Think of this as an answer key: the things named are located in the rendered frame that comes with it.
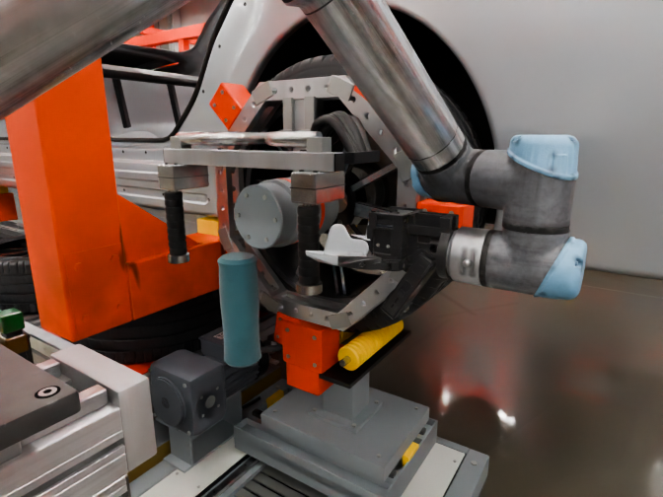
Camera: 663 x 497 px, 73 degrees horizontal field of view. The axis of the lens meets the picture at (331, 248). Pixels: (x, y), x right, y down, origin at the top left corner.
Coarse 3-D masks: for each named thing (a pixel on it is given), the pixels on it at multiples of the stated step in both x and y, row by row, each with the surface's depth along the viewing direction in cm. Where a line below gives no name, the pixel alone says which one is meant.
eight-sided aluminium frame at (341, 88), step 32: (256, 96) 99; (288, 96) 95; (320, 96) 91; (352, 96) 87; (256, 128) 107; (384, 128) 84; (224, 192) 112; (416, 192) 84; (224, 224) 115; (384, 288) 92; (320, 320) 103; (352, 320) 98
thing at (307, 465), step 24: (264, 408) 144; (240, 432) 132; (264, 432) 133; (432, 432) 132; (264, 456) 127; (288, 456) 122; (312, 456) 123; (408, 456) 119; (312, 480) 119; (336, 480) 114; (360, 480) 115; (408, 480) 120
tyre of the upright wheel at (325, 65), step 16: (304, 64) 101; (320, 64) 99; (336, 64) 96; (272, 80) 107; (448, 96) 104; (464, 112) 105; (464, 128) 98; (480, 208) 102; (480, 224) 105; (288, 288) 118; (432, 288) 96; (416, 304) 98; (368, 320) 106; (384, 320) 103; (400, 320) 103
